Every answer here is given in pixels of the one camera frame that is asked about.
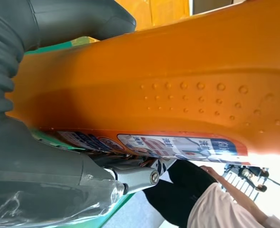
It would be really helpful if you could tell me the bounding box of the yellow plastic-wrapped package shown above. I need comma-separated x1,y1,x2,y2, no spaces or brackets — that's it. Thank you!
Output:
115,0,190,31

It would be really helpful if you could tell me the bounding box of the metal railing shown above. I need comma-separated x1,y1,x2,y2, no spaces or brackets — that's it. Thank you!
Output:
222,163,270,203

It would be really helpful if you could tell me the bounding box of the person in pale shirt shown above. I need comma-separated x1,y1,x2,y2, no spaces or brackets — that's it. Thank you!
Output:
142,159,280,228

